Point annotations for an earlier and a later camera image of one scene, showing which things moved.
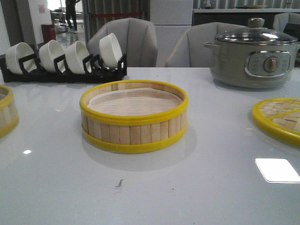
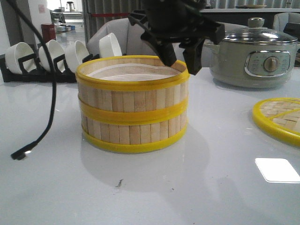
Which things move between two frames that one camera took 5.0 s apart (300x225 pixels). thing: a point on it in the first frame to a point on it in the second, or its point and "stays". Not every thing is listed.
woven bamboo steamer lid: [281, 116] stays
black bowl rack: [93, 70] stays
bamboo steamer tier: [9, 113] to [133, 89]
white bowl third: [75, 52] stays
